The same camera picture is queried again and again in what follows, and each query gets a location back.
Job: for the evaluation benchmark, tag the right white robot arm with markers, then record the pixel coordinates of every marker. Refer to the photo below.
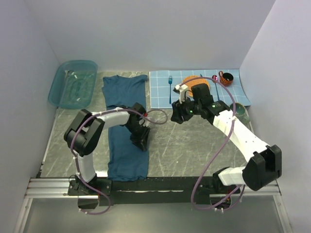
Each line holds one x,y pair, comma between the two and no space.
264,162

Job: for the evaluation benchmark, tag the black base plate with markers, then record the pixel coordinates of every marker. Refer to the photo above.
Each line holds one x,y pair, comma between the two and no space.
152,190

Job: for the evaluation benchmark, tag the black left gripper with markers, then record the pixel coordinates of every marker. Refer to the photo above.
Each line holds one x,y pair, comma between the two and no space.
140,141

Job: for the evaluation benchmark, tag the orange woven round trivet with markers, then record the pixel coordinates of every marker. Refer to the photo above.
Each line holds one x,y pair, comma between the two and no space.
191,81

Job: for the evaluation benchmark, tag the aluminium rail frame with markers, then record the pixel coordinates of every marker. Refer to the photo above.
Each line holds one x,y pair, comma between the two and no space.
175,150

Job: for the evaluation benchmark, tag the iridescent spoon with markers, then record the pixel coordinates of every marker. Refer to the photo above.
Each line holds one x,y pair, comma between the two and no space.
215,79

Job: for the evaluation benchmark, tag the blue checked placemat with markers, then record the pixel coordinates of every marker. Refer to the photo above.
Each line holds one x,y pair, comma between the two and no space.
159,87

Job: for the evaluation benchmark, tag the orange black mug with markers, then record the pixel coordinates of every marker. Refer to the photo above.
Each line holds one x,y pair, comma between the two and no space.
226,78

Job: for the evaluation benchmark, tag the green ceramic mug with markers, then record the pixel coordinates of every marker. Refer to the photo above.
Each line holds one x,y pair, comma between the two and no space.
240,113

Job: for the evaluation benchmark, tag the blue t shirt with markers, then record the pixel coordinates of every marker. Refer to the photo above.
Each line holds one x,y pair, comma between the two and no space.
126,97

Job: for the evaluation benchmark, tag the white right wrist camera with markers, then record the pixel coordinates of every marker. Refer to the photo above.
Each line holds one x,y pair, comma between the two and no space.
182,90

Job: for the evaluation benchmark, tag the teal plastic bin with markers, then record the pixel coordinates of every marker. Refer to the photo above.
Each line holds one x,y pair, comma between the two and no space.
73,84

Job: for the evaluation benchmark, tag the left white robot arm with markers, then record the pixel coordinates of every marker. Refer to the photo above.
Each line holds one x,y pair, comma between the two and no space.
83,134

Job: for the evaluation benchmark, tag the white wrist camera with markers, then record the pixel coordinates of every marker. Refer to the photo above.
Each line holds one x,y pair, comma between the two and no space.
182,90
145,121

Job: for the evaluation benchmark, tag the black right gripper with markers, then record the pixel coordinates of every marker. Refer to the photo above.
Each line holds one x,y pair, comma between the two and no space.
178,111

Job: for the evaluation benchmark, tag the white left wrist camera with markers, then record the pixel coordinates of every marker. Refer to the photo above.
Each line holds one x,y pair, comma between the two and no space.
145,121

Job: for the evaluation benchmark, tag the blue fork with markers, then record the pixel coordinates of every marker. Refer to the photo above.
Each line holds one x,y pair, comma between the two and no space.
170,81

